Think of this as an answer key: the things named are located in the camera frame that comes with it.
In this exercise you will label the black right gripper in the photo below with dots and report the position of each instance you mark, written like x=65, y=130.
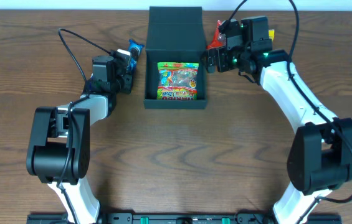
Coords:
x=212, y=61

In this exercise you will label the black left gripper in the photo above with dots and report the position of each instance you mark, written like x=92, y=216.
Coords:
x=128, y=78

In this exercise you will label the red Hacks candy bag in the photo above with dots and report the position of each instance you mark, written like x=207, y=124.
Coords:
x=219, y=40

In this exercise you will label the blue Oreo cookie pack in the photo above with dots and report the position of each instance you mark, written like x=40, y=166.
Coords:
x=135, y=50

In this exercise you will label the green Haribo gummy bag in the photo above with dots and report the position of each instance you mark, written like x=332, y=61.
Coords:
x=177, y=81

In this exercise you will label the black box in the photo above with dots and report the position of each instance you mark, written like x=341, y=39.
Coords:
x=175, y=34

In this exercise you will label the yellow Hacks candy bag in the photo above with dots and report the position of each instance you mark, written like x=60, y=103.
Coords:
x=272, y=34

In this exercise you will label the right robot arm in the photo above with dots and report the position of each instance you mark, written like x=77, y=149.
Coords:
x=320, y=158

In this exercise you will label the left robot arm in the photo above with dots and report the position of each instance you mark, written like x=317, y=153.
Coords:
x=59, y=145

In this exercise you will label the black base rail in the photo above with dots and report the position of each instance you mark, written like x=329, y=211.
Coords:
x=128, y=218

